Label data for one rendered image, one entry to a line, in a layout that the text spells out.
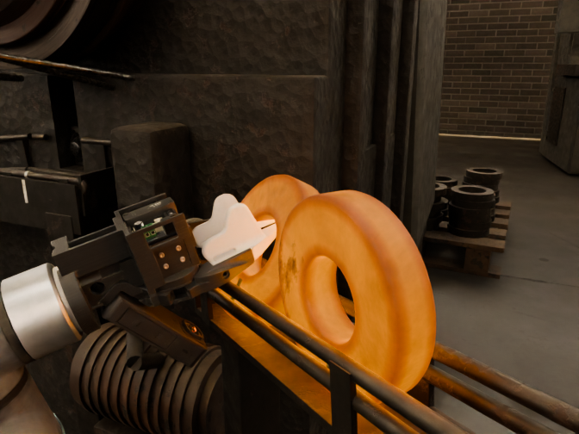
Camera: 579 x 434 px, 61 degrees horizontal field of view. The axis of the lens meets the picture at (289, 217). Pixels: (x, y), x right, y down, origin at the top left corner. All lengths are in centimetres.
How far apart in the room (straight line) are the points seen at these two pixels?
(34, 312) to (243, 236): 19
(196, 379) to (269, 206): 25
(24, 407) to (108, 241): 16
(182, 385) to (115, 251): 24
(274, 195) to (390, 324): 24
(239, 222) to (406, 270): 21
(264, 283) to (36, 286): 19
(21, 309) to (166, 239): 13
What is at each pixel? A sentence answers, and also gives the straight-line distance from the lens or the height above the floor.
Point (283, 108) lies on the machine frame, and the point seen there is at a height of 83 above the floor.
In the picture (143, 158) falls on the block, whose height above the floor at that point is 76.
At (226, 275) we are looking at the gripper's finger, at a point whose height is 70.
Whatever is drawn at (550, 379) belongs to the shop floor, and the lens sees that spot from 170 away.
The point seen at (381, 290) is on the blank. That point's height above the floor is 76.
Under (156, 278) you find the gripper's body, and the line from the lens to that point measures 45.
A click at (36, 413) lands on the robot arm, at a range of 51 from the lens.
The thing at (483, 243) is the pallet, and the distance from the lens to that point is 228.
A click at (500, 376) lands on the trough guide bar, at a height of 71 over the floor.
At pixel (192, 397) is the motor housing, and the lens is 64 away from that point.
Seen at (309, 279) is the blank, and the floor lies 73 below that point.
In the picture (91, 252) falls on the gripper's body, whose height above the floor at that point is 73.
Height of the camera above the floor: 89
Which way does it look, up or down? 17 degrees down
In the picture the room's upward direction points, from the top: straight up
